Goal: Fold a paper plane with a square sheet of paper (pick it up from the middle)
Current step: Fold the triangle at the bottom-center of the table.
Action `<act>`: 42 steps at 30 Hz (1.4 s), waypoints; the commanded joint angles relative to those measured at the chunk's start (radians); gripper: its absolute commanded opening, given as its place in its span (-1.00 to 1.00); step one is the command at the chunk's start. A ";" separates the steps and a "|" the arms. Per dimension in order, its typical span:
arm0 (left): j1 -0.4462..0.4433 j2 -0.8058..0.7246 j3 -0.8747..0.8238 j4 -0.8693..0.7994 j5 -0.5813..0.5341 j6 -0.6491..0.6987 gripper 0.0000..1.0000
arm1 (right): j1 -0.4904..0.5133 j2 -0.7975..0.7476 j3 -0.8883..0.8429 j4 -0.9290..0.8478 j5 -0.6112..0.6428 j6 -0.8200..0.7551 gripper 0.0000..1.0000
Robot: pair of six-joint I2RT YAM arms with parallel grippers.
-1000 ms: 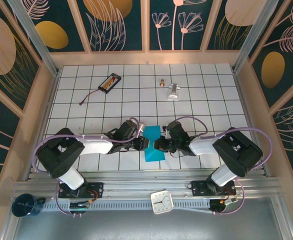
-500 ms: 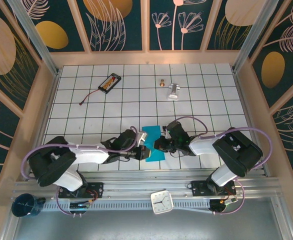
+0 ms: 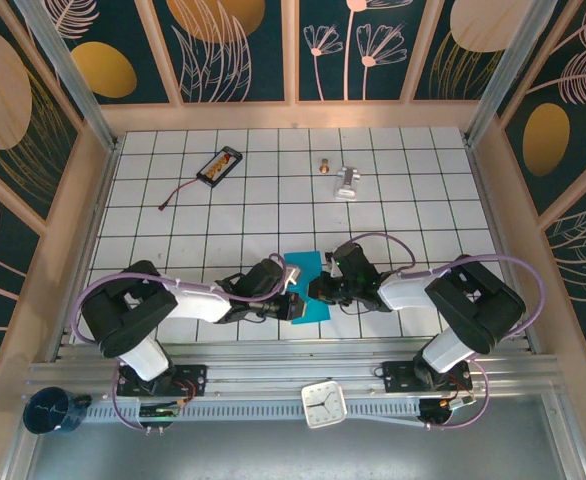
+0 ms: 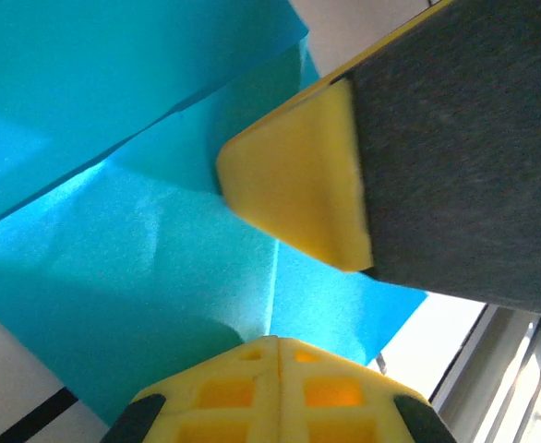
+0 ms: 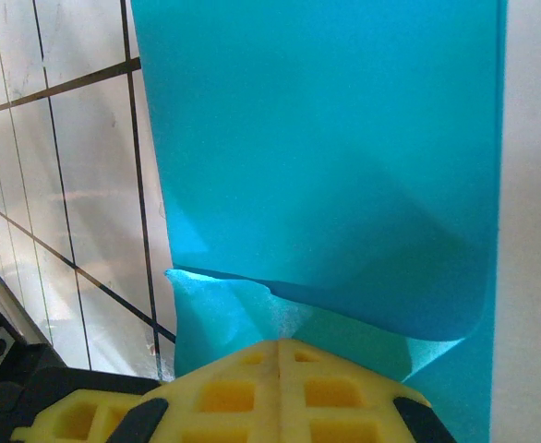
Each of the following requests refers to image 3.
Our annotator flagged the blue square paper sheet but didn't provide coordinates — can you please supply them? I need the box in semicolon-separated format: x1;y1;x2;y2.
282;251;332;327

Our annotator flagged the white square clock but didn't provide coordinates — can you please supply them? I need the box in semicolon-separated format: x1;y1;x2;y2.
300;380;349;430

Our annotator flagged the black battery holder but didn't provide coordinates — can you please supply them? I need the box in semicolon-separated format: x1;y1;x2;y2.
195;145;244;189

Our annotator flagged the black controller board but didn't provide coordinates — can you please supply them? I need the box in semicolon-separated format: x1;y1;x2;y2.
137;402;183;430
419;397;476;429

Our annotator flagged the dark blue mug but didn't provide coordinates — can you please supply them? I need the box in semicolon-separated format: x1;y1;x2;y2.
22;387;93;437

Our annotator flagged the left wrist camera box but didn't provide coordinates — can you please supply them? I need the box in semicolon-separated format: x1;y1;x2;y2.
283;264;305;290

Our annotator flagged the aluminium mounting rail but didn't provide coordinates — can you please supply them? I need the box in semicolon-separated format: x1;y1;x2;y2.
27;342;559;401

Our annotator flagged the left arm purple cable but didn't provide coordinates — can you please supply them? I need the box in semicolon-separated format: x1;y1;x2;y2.
70;253;297;432

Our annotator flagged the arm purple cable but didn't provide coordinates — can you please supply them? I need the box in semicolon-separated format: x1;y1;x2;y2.
70;253;297;432
328;232;547;432

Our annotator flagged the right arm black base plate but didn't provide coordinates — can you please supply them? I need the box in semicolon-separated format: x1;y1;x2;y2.
382;360;472;394

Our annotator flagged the slotted grey cable duct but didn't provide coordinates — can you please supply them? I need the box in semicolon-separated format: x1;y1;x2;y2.
80;399;424;427

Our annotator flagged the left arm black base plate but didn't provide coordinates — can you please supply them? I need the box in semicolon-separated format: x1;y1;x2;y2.
116;364;209;398

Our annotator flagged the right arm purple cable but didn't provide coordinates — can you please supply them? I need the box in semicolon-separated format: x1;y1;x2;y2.
328;232;547;432

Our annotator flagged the red black wire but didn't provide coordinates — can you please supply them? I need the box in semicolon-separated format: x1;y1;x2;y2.
158;177;202;210

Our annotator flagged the aluminium frame post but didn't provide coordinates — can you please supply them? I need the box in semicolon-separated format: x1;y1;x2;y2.
13;0;120;152
463;0;559;147

